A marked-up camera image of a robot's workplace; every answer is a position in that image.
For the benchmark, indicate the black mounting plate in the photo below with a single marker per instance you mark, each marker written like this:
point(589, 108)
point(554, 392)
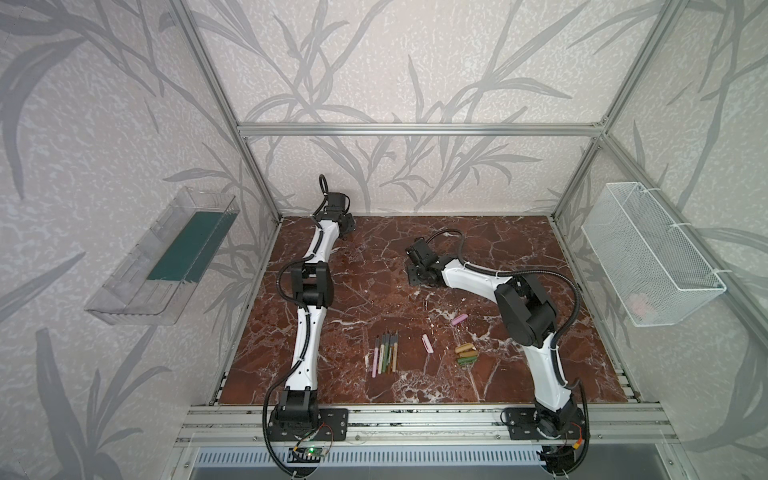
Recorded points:
point(522, 424)
point(331, 425)

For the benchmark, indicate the orange brown pen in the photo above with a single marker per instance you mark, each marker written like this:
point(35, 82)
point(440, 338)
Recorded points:
point(390, 352)

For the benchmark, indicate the green pen cap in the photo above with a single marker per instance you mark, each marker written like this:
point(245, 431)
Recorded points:
point(463, 361)

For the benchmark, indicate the clear plastic wall tray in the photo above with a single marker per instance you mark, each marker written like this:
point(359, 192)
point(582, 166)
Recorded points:
point(156, 280)

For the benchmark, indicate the tan pen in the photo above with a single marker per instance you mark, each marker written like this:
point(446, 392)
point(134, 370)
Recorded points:
point(395, 358)

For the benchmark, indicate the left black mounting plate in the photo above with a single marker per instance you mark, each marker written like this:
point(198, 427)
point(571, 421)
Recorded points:
point(331, 425)

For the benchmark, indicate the pink pen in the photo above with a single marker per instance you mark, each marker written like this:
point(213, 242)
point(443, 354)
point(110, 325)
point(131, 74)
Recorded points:
point(375, 361)

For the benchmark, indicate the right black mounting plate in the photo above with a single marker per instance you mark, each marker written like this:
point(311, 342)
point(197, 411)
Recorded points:
point(522, 424)

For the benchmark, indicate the light pink pen cap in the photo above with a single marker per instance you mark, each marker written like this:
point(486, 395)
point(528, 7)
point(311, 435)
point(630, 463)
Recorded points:
point(427, 344)

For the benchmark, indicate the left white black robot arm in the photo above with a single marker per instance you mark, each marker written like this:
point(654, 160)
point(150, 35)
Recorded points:
point(312, 293)

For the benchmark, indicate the green circuit board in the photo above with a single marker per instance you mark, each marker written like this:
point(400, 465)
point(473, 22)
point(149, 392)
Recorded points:
point(310, 454)

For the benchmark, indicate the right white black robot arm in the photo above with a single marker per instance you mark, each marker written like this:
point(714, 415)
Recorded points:
point(529, 315)

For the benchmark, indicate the dark green pen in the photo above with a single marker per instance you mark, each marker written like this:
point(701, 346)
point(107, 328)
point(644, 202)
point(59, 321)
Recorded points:
point(384, 371)

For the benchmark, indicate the tan pen cap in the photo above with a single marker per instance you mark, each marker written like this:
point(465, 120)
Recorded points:
point(465, 347)

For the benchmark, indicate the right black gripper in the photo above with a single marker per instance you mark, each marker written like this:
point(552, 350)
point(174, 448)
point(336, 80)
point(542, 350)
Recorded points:
point(417, 273)

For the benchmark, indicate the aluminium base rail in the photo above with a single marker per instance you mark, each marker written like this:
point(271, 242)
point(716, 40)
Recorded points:
point(429, 424)

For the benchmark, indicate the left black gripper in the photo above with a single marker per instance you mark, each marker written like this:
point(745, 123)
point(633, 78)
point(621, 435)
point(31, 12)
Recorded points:
point(345, 222)

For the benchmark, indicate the magenta pink pen cap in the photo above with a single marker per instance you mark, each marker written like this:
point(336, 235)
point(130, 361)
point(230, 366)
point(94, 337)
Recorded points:
point(459, 319)

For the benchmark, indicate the white wire mesh basket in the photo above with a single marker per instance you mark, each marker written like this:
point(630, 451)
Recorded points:
point(642, 249)

